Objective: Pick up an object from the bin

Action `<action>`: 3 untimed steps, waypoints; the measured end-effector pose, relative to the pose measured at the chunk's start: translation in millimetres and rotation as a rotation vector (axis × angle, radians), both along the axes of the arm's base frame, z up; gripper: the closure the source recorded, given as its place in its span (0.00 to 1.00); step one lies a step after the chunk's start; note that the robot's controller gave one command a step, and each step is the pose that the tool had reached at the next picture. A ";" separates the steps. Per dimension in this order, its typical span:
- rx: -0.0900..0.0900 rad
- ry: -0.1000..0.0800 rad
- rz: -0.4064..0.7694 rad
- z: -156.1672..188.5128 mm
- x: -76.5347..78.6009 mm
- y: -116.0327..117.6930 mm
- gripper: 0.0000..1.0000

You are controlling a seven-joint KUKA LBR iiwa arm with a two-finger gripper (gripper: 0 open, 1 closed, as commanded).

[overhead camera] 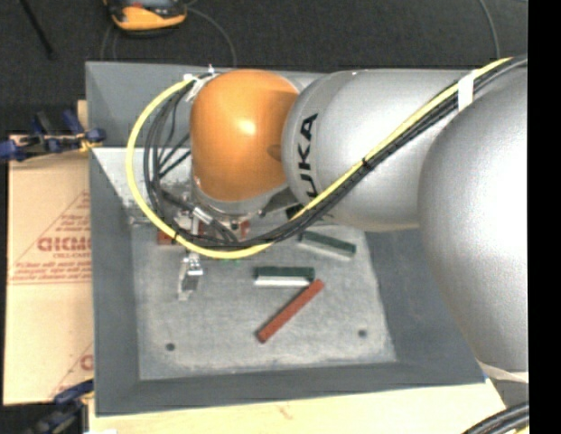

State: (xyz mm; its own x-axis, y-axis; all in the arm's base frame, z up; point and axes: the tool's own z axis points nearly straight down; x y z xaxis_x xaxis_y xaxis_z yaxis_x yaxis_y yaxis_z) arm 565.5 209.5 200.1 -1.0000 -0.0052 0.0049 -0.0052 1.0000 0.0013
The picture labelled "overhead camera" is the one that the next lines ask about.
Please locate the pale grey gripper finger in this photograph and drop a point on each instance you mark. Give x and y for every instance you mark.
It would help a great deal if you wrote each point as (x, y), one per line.
(184, 285)
(196, 273)

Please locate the red-brown flat block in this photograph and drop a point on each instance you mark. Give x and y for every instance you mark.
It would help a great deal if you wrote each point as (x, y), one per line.
(291, 310)
(165, 238)

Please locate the grey metal bin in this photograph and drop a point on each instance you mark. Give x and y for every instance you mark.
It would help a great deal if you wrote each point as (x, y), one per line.
(217, 333)

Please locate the dark green flat block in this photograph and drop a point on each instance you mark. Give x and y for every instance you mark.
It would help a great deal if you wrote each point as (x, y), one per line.
(284, 273)
(329, 243)

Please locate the brown cardboard board red print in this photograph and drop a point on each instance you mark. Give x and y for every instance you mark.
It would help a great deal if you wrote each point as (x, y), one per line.
(45, 323)

